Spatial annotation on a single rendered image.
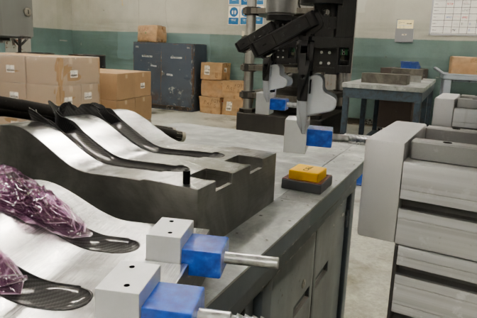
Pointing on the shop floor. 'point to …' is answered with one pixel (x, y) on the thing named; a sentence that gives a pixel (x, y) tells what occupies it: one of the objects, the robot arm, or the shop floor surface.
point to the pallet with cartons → (126, 91)
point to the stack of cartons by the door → (219, 89)
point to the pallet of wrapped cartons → (49, 79)
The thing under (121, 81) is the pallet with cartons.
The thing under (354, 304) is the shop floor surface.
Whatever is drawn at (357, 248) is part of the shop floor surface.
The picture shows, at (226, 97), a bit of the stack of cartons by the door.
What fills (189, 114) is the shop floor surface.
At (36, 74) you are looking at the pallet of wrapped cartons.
